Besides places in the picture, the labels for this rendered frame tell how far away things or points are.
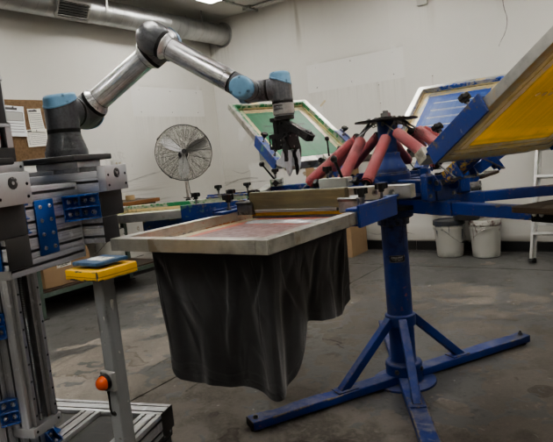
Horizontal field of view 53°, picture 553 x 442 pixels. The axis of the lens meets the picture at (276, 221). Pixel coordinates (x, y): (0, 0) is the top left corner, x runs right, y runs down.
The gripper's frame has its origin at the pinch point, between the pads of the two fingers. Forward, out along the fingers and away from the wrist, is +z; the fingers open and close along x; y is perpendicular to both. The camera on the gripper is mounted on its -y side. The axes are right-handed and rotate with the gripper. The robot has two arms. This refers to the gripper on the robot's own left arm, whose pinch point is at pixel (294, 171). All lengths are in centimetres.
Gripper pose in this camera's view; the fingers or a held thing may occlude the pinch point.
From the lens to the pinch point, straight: 197.1
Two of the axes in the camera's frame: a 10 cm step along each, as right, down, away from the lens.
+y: -8.2, 0.2, 5.7
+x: -5.6, 1.5, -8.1
